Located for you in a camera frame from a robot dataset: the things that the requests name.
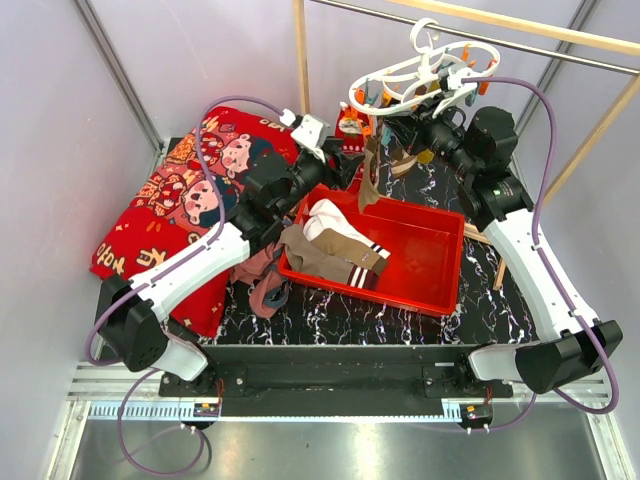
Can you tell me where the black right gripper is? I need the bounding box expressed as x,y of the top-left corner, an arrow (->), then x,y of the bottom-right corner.
384,92 -> 479,181

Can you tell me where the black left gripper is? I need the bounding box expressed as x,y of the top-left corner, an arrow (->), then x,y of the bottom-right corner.
274,140 -> 365,219

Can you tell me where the red christmas sock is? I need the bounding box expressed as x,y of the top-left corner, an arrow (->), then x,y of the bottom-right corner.
335,102 -> 368,149

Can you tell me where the white round clip hanger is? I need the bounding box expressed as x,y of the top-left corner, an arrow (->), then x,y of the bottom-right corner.
348,18 -> 501,117

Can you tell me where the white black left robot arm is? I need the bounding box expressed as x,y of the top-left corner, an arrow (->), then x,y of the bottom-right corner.
94,137 -> 363,396

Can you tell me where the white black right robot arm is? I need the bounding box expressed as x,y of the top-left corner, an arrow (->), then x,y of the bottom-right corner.
384,105 -> 623,397

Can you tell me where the brown hanging sock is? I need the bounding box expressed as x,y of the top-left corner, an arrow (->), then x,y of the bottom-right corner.
390,147 -> 417,179

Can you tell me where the mustard yellow hanging sock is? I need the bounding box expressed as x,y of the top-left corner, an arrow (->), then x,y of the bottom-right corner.
416,149 -> 435,165

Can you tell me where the white sock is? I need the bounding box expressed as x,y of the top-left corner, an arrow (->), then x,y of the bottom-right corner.
303,199 -> 356,241

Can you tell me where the taupe ribbed sock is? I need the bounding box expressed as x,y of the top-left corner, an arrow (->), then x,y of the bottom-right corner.
280,225 -> 324,276

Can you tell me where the red plastic bin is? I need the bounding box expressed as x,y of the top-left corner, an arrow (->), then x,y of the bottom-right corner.
278,185 -> 465,316

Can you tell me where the maroon striped cuff sock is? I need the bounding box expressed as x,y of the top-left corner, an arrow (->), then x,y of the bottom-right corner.
347,265 -> 380,290

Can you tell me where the metal hanging rod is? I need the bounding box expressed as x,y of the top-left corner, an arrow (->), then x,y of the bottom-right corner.
309,0 -> 640,74

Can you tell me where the pink and teal garment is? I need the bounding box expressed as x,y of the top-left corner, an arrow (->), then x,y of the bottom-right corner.
230,243 -> 290,319

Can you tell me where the red cartoon bear pillow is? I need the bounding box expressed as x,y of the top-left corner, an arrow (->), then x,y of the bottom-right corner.
90,106 -> 298,337

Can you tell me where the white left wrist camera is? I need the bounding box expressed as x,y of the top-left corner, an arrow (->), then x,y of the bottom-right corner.
280,109 -> 330,162

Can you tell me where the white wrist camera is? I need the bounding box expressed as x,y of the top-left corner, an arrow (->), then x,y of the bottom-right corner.
280,109 -> 330,162
431,67 -> 479,119

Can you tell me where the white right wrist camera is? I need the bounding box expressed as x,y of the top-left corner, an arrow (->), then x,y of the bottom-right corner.
431,67 -> 479,119

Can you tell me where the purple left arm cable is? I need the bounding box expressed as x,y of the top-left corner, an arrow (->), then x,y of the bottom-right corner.
83,94 -> 296,474

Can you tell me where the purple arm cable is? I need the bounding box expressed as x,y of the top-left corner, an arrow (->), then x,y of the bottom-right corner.
464,77 -> 621,436
83,94 -> 296,474

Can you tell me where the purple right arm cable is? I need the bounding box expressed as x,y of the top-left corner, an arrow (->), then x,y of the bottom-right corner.
464,77 -> 621,436

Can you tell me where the wooden rack frame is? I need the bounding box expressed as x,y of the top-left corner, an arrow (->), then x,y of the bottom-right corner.
291,0 -> 640,291

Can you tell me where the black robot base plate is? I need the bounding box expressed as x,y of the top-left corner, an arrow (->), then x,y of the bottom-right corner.
159,345 -> 513,399

